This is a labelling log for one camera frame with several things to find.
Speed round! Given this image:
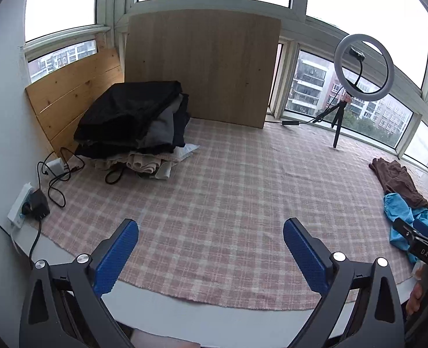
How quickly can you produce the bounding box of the white charger with cable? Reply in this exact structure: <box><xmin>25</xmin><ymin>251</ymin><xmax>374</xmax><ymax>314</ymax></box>
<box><xmin>37</xmin><ymin>147</ymin><xmax>86</xmax><ymax>209</ymax></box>

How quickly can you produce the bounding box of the pine wood panel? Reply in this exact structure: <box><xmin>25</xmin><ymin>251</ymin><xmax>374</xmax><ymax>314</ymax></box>
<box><xmin>25</xmin><ymin>31</ymin><xmax>125</xmax><ymax>160</ymax></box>

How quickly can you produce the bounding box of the pile of folded clothes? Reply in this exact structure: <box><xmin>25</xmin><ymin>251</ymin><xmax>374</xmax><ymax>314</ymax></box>
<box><xmin>75</xmin><ymin>93</ymin><xmax>192</xmax><ymax>158</ymax></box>

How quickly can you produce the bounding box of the beige cloth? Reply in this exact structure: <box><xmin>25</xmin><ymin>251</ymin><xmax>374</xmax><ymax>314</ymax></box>
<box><xmin>91</xmin><ymin>148</ymin><xmax>171</xmax><ymax>177</ymax></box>

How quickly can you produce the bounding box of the black garment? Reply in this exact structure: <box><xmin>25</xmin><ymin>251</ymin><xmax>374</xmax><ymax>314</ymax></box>
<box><xmin>73</xmin><ymin>80</ymin><xmax>183</xmax><ymax>146</ymax></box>

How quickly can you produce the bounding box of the white adapter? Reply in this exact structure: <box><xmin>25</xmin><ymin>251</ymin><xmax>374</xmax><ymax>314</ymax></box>
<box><xmin>45</xmin><ymin>157</ymin><xmax>69</xmax><ymax>176</ymax></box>

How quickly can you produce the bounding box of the black phone holder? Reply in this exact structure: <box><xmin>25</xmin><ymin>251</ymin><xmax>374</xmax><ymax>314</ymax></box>
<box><xmin>347</xmin><ymin>46</ymin><xmax>367</xmax><ymax>88</ymax></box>

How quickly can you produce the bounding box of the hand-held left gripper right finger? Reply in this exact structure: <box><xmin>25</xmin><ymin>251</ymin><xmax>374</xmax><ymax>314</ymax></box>
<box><xmin>283</xmin><ymin>217</ymin><xmax>407</xmax><ymax>348</ymax></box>

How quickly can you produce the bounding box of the white power strip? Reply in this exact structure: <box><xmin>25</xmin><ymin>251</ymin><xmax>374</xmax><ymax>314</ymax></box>
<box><xmin>7</xmin><ymin>183</ymin><xmax>33</xmax><ymax>229</ymax></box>

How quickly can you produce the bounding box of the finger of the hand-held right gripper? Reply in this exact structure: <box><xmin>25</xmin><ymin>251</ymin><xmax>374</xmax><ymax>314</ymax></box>
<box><xmin>393</xmin><ymin>217</ymin><xmax>428</xmax><ymax>248</ymax></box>

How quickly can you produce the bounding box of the brown sweater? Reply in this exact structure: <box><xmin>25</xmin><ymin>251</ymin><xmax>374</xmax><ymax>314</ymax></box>
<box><xmin>369</xmin><ymin>157</ymin><xmax>428</xmax><ymax>210</ymax></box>

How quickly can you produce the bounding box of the blue garment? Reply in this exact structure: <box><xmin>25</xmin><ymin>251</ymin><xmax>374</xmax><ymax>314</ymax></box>
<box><xmin>382</xmin><ymin>192</ymin><xmax>428</xmax><ymax>265</ymax></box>

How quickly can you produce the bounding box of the black charger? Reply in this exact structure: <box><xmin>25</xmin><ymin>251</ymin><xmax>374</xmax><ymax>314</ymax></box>
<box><xmin>21</xmin><ymin>188</ymin><xmax>51</xmax><ymax>221</ymax></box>

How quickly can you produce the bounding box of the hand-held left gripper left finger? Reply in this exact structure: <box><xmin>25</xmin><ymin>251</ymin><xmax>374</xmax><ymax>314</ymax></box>
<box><xmin>20</xmin><ymin>218</ymin><xmax>139</xmax><ymax>348</ymax></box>

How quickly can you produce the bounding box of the white ring light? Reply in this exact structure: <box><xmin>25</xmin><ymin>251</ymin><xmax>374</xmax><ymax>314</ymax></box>
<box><xmin>335</xmin><ymin>33</ymin><xmax>395</xmax><ymax>98</ymax></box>

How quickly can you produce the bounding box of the large wooden board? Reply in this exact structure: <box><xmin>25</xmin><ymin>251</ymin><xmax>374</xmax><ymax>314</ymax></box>
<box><xmin>124</xmin><ymin>9</ymin><xmax>282</xmax><ymax>130</ymax></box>

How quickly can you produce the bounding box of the person's right hand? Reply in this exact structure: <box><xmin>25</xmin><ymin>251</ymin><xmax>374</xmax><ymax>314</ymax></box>
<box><xmin>405</xmin><ymin>281</ymin><xmax>428</xmax><ymax>316</ymax></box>

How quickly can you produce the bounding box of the pink plaid blanket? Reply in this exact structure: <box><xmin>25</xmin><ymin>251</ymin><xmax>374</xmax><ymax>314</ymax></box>
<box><xmin>36</xmin><ymin>118</ymin><xmax>428</xmax><ymax>310</ymax></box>

